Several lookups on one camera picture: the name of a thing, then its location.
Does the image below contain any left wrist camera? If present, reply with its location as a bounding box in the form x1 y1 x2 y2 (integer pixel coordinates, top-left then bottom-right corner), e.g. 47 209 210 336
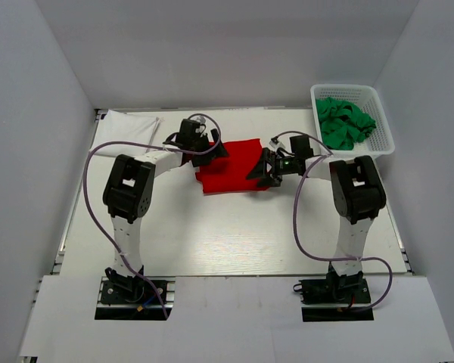
194 116 206 135

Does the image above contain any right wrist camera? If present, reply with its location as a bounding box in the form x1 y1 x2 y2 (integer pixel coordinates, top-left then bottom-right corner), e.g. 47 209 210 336
269 137 284 150

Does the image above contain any red t shirt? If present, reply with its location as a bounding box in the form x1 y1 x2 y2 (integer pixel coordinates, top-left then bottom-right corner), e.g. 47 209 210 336
195 138 268 194

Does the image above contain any white plastic basket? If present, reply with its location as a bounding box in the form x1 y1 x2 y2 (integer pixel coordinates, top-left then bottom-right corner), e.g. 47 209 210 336
310 84 395 158

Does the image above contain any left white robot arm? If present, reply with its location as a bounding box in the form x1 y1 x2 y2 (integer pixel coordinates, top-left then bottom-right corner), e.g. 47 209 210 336
102 113 229 302

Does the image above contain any green t shirt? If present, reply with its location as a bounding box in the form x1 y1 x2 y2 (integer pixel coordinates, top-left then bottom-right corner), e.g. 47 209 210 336
316 97 377 151

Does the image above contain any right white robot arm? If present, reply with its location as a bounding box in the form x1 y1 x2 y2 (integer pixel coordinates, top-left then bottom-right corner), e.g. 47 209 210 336
246 132 387 302

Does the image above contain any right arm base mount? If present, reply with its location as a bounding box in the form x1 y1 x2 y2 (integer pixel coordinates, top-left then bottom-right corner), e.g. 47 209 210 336
293 278 375 323

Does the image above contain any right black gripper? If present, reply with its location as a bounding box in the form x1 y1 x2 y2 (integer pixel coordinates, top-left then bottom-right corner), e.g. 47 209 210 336
247 147 299 187

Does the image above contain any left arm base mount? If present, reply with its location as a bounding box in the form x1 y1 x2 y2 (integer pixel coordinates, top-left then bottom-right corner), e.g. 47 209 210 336
95 277 167 321

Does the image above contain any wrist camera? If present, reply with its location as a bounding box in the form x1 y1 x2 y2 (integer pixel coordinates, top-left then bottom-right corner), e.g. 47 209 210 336
269 137 284 150
194 116 206 135

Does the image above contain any folded white t shirt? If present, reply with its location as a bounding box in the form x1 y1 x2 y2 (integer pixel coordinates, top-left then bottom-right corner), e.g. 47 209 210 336
91 110 162 157

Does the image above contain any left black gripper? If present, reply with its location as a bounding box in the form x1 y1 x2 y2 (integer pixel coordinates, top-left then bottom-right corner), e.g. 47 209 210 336
190 128 229 166

